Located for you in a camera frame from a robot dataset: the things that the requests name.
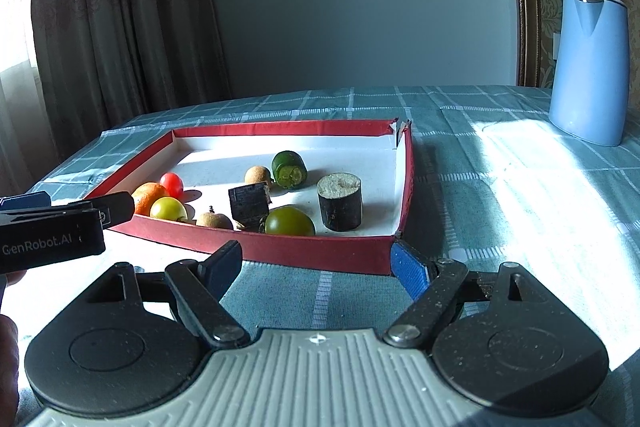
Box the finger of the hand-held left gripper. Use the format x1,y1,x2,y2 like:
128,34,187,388
0,191,51,214
64,191,136,228

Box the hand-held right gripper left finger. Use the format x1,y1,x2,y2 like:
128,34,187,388
87,240,251,349

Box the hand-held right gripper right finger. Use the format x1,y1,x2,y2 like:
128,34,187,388
383,239,544,349

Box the brown longan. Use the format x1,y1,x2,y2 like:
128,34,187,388
244,165,274,188
195,206,235,231

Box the yellow cherry tomato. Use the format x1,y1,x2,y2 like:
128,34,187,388
149,196,189,223

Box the red cherry tomato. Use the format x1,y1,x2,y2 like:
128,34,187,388
159,172,185,200

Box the dark split sugarcane piece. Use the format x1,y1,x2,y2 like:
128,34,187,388
228,180,272,229

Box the green tomato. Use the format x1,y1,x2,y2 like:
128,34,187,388
260,205,316,237

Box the red cardboard box tray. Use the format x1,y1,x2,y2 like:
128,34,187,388
82,119,415,277

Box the person's left hand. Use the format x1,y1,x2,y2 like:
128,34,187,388
0,271,27,419

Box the orange mandarin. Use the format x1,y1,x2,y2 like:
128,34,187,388
130,182,171,217

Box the dark round sugarcane piece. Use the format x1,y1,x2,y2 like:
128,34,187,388
317,173,363,232

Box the white sheer curtain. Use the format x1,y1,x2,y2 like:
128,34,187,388
0,0,57,198

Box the brown patterned curtain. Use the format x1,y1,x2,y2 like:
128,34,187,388
29,0,232,158

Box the blue water jug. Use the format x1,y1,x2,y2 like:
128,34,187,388
548,0,629,147

